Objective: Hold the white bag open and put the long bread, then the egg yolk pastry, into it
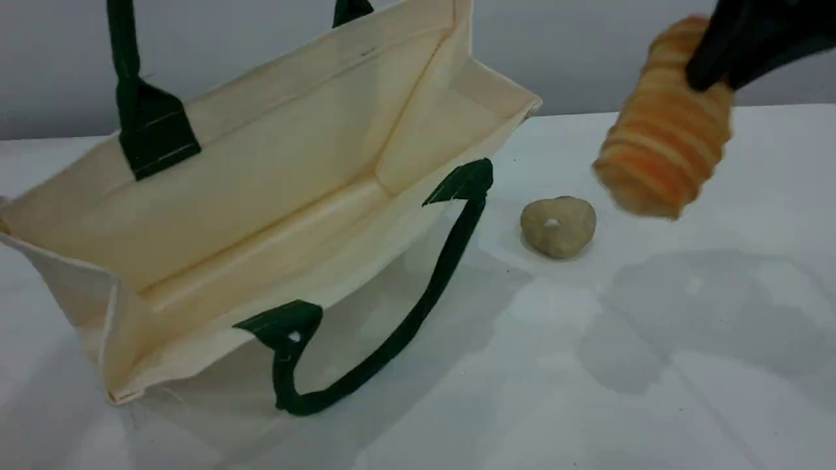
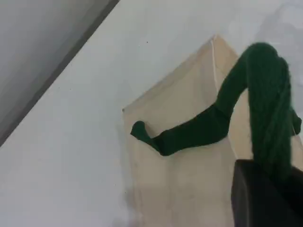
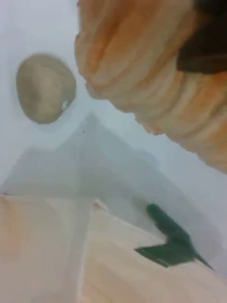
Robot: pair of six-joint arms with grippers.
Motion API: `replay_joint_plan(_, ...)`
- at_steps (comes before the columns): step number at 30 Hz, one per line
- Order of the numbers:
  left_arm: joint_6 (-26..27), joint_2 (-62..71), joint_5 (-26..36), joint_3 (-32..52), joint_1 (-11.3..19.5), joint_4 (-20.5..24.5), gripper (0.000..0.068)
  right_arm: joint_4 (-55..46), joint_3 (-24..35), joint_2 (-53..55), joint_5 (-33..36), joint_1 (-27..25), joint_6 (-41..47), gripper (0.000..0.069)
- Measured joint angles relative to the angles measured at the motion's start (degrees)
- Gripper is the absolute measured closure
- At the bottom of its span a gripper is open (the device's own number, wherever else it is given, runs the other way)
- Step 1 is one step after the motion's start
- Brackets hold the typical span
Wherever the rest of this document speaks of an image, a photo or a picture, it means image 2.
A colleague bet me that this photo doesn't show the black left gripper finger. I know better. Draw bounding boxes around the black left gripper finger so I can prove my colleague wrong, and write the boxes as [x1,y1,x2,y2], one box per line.
[231,159,275,227]
[274,166,303,227]

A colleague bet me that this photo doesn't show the white canvas bag green handles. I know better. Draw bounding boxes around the white canvas bag green handles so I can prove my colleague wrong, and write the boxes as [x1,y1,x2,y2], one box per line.
[122,34,303,227]

